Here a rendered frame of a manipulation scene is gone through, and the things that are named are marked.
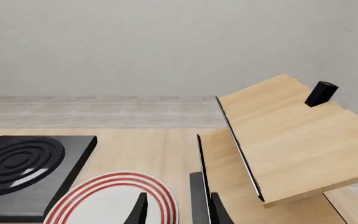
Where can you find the white plate with red rings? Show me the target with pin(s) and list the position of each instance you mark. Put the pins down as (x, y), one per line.
(104, 205)

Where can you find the flat black stove plate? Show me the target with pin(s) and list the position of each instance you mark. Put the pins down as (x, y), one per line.
(23, 161)

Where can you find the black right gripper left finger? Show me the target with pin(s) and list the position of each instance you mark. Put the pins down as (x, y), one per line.
(140, 210)

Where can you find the pale wooden cabinet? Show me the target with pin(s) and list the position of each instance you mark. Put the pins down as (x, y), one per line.
(291, 144)

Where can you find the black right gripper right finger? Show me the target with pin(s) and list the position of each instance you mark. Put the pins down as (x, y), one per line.
(219, 211)

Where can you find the small black block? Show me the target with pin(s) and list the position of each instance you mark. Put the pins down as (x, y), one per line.
(320, 93)

